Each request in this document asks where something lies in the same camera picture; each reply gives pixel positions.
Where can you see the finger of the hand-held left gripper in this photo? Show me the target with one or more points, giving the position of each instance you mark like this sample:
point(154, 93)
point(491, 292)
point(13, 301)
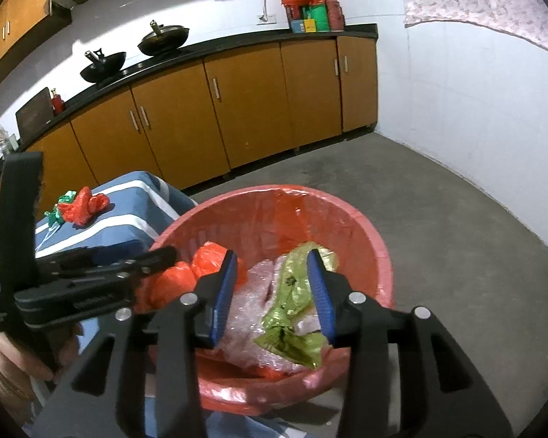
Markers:
point(146, 276)
point(155, 255)

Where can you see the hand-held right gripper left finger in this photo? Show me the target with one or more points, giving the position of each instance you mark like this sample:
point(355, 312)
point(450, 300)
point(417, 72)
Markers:
point(221, 301)

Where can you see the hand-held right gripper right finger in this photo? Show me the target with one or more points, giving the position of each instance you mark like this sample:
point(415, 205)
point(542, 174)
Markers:
point(322, 296)

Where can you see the clear bubble wrap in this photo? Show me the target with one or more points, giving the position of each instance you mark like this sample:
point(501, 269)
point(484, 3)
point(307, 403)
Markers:
point(251, 319)

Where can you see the yellow-green plastic bag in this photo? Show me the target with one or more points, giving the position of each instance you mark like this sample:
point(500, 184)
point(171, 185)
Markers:
point(287, 310)

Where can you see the red plastic basin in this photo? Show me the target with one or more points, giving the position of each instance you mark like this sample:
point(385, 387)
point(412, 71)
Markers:
point(228, 394)

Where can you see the person's left hand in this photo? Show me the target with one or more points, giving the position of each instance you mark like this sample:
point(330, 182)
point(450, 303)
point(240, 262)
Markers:
point(32, 356)

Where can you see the green foil wrapper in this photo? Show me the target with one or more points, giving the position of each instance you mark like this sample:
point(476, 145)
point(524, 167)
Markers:
point(54, 216)

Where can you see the small red plastic bag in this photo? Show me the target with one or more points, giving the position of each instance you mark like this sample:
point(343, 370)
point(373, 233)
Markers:
point(83, 207)

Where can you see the blue white striped tablecloth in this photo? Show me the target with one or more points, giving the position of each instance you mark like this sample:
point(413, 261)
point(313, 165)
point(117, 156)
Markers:
point(132, 196)

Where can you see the green box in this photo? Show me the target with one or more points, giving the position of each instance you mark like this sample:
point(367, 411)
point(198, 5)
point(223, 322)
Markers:
point(13, 143)

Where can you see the dark wooden cutting board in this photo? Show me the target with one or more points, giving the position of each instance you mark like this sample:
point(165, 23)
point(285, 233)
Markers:
point(34, 116)

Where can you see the red bottle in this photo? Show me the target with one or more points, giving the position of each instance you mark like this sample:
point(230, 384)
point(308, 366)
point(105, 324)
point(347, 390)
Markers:
point(58, 102)

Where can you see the orange wooden base cabinets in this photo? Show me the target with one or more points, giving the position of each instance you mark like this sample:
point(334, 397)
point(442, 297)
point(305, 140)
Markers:
point(251, 114)

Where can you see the black open wok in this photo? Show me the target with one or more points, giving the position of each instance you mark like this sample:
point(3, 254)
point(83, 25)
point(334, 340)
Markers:
point(102, 68)

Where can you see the black wok with lid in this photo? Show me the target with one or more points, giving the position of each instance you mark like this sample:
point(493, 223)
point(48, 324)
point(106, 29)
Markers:
point(162, 39)

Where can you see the black kitchen countertop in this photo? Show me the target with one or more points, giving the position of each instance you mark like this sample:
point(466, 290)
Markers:
point(237, 43)

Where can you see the red bag of packets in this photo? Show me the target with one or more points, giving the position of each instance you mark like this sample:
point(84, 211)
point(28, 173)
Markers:
point(313, 9)

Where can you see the wooden wall cabinet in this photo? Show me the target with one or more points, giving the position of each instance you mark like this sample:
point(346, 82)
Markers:
point(13, 18)

